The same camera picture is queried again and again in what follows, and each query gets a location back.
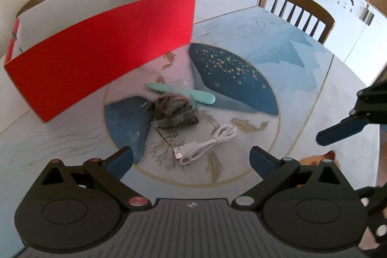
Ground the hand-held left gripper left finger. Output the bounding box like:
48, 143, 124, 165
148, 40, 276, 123
39, 146, 150, 212

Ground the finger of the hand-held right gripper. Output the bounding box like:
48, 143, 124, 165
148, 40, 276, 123
357, 76, 387, 102
316, 108, 387, 147

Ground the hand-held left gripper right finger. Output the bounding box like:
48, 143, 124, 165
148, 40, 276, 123
231, 146, 347, 213

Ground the white usb cable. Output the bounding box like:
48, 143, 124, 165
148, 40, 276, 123
174, 124, 237, 167

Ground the clear bag of dark snack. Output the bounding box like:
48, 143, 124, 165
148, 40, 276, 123
147, 81, 201, 129

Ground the teal pen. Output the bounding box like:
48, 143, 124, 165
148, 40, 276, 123
144, 82, 217, 106

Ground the red cardboard box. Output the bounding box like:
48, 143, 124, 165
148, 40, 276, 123
4, 0, 197, 124

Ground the painted desktop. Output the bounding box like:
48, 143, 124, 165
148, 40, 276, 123
0, 0, 387, 258

